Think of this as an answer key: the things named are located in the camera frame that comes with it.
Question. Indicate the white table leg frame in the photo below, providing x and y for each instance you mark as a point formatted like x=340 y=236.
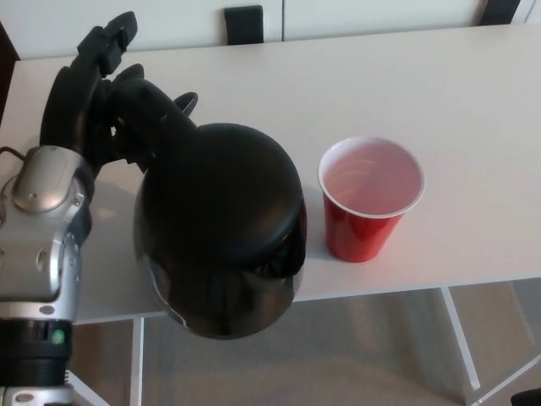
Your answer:
x=462 y=338
x=105 y=380

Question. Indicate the black electric kettle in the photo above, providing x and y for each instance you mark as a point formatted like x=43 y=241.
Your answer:
x=220 y=211

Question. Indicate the red plastic cup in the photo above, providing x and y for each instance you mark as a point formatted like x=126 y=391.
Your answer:
x=363 y=232

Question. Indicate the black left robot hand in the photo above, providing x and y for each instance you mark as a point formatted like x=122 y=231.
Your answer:
x=72 y=110

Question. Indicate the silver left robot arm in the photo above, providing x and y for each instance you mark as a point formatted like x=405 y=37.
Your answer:
x=38 y=237

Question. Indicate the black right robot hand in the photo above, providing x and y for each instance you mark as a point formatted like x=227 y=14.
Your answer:
x=528 y=397

